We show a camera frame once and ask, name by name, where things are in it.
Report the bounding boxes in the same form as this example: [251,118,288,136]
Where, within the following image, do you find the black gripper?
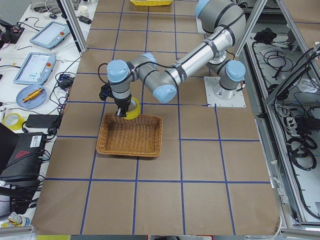
[114,94,132,118]

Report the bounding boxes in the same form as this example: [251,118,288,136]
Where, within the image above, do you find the yellow tape roll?
[2,113,25,131]
[124,97,141,120]

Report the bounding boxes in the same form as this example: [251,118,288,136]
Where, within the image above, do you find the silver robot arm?
[106,0,246,118]

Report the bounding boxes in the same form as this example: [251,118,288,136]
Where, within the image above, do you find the yellow tape roll on desk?
[2,113,25,131]

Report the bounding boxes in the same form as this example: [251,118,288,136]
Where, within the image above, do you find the brown wicker basket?
[96,113,163,158]

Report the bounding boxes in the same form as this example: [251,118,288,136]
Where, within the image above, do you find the black power adapter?
[25,114,58,129]

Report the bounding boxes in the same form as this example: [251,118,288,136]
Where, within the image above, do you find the blue plate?
[16,85,47,110]

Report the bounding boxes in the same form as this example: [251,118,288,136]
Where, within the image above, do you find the brass cylinder tool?
[22,88,44,103]

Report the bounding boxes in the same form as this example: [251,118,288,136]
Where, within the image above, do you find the lower teach pendant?
[13,52,56,85]

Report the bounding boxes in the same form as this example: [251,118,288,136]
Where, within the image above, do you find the teach pendant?
[29,21,71,49]
[13,52,56,85]

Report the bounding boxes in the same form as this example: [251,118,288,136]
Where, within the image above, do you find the upper teach pendant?
[29,21,71,49]

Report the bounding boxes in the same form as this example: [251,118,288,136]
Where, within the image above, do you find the black computer box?
[0,124,46,182]

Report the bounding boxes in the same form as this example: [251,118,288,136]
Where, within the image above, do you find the white paper cup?
[78,5,89,18]

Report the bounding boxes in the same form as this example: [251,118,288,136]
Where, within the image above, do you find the yellow plastic basket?
[130,0,174,7]

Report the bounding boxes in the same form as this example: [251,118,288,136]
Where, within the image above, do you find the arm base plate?
[196,18,206,35]
[203,76,246,108]

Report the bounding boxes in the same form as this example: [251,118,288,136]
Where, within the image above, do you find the aluminium frame post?
[57,0,88,53]

